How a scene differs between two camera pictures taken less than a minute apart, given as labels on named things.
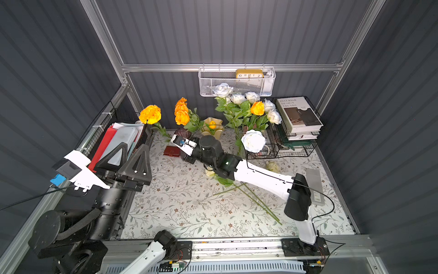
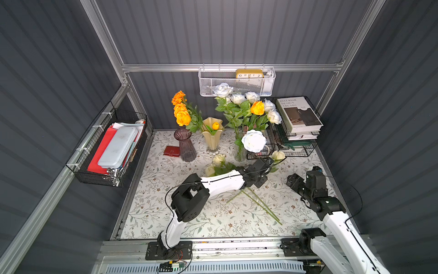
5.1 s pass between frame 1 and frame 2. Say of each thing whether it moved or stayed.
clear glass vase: stayed
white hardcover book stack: stayed
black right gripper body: moved
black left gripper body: moved
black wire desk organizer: stayed
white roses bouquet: stayed
